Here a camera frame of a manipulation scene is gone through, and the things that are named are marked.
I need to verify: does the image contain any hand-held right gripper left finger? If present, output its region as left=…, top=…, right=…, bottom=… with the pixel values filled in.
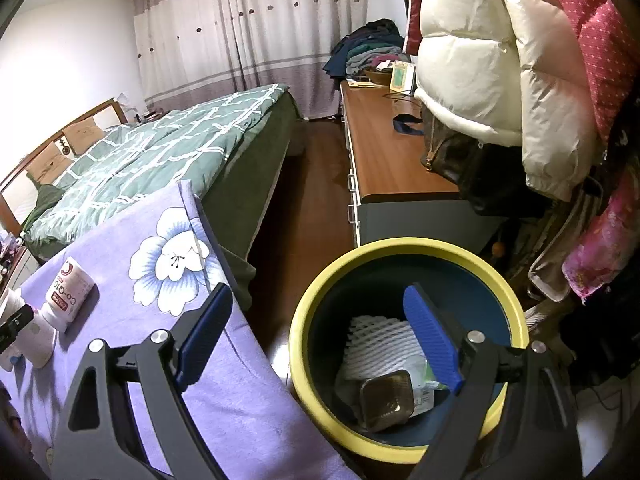
left=50, top=282, right=234, bottom=480

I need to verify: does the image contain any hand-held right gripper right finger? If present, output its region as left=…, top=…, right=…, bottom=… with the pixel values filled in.
left=402, top=284, right=586, bottom=480

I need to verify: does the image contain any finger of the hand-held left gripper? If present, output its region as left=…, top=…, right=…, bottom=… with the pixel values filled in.
left=0, top=305, right=35, bottom=356

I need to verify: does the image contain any green and white cup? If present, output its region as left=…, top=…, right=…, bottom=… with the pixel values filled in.
left=0, top=317, right=58, bottom=371

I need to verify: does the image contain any clear plastic wrapper green print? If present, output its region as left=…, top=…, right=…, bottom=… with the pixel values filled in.
left=400, top=355, right=451, bottom=416

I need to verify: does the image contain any white foam net sheet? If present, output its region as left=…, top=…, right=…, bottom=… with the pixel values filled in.
left=334, top=315, right=426, bottom=386

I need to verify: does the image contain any yellow rimmed blue bin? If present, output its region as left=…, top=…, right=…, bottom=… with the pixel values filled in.
left=288, top=238, right=531, bottom=465

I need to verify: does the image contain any brown plastic tray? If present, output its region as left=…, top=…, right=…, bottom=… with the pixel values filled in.
left=357, top=369, right=415, bottom=433

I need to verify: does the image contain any white nightstand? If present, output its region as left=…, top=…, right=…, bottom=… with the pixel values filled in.
left=0, top=227, right=41, bottom=301

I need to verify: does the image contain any white bottle with red print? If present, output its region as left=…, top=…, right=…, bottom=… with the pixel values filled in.
left=40, top=256, right=97, bottom=335

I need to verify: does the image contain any purple floral blanket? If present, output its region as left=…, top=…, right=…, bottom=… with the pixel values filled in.
left=0, top=178, right=361, bottom=480

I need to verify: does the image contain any beige hanging garment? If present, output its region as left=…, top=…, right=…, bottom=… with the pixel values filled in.
left=527, top=192, right=593, bottom=303

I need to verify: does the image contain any brown patterned handbag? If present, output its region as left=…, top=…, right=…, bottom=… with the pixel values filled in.
left=420, top=105, right=551, bottom=216

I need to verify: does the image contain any bed with green checked quilt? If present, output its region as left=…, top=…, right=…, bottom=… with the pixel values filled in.
left=22, top=84, right=306, bottom=311

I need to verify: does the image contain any wooden desk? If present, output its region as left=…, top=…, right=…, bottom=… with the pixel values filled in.
left=339, top=79, right=501, bottom=261

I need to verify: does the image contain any pink floral garment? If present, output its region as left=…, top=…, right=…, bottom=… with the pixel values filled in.
left=562, top=167, right=640, bottom=303

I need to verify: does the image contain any wooden headboard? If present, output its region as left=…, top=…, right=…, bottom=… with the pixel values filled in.
left=0, top=97, right=128, bottom=233

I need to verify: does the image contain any green and white box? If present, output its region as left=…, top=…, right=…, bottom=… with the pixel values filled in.
left=390, top=60, right=416, bottom=93

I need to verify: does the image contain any woven basket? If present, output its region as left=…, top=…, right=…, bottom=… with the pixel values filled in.
left=364, top=66, right=396, bottom=86

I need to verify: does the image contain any white puffer jacket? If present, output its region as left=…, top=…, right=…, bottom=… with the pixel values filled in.
left=414, top=0, right=601, bottom=202

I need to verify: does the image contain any white and mauve curtain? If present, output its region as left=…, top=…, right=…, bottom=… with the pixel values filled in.
left=127, top=0, right=418, bottom=121

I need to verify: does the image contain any pile of folded clothes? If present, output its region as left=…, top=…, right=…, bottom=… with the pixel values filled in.
left=322, top=19, right=416, bottom=81

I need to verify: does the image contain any blue strap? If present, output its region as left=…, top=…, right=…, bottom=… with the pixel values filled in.
left=391, top=112, right=426, bottom=136

